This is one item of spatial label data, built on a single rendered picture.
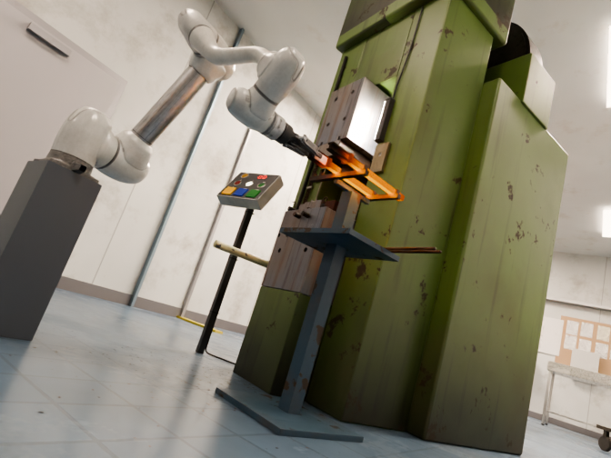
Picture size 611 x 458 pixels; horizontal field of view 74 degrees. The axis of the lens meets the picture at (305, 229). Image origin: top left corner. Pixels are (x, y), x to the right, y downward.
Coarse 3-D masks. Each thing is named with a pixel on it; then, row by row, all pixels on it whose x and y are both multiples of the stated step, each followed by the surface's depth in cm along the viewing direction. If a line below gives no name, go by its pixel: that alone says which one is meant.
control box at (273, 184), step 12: (240, 180) 268; (252, 180) 264; (264, 180) 261; (276, 180) 258; (264, 192) 249; (276, 192) 260; (228, 204) 261; (240, 204) 255; (252, 204) 249; (264, 204) 250
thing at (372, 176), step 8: (336, 144) 142; (336, 152) 142; (344, 152) 146; (344, 160) 146; (352, 160) 146; (360, 168) 150; (368, 176) 155; (376, 176) 156; (376, 184) 160; (384, 184) 159; (392, 192) 163; (400, 200) 168
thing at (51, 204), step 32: (32, 192) 136; (64, 192) 143; (96, 192) 152; (0, 224) 142; (32, 224) 136; (64, 224) 144; (0, 256) 130; (32, 256) 137; (64, 256) 145; (0, 288) 131; (32, 288) 138; (0, 320) 132; (32, 320) 139
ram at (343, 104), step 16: (368, 80) 232; (336, 96) 248; (352, 96) 233; (368, 96) 232; (384, 96) 239; (336, 112) 240; (352, 112) 227; (368, 112) 232; (320, 128) 248; (336, 128) 233; (352, 128) 224; (368, 128) 231; (320, 144) 241; (352, 144) 228; (368, 144) 231
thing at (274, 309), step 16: (272, 288) 210; (256, 304) 216; (272, 304) 204; (288, 304) 193; (304, 304) 190; (256, 320) 210; (272, 320) 199; (288, 320) 188; (256, 336) 204; (272, 336) 193; (288, 336) 185; (240, 352) 210; (256, 352) 199; (272, 352) 189; (288, 352) 185; (240, 368) 204; (256, 368) 193; (272, 368) 184; (288, 368) 185; (256, 384) 188; (272, 384) 180; (304, 400) 189
